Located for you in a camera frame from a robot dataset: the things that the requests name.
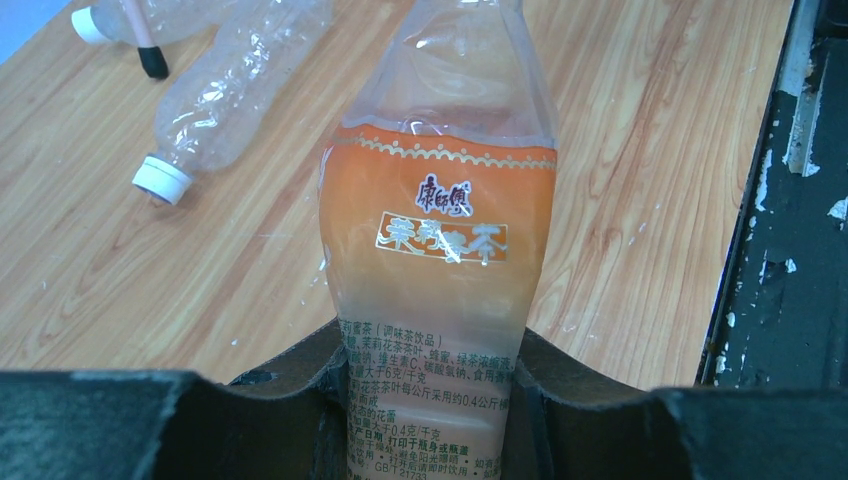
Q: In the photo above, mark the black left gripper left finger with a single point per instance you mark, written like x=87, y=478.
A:
x=283, y=419

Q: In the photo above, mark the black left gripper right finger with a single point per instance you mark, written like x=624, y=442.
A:
x=569, y=421

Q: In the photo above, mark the orange label plastic bottle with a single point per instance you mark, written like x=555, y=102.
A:
x=436, y=194

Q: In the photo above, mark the clear bottle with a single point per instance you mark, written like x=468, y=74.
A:
x=213, y=110
x=166, y=21

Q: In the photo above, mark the pink music stand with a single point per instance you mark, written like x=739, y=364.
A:
x=151, y=56

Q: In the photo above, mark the black metal base rail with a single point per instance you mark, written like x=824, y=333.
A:
x=780, y=315

